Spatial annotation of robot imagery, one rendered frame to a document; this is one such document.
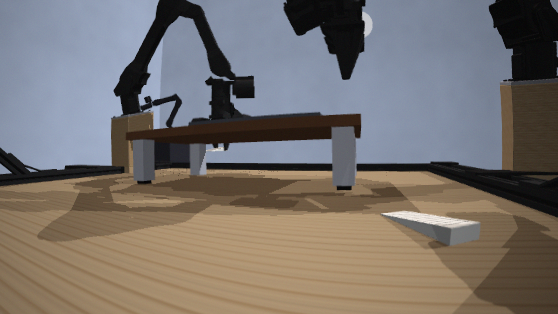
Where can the dark brown low bench with grey legs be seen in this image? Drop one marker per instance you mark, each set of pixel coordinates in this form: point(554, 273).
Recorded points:
point(261, 130)

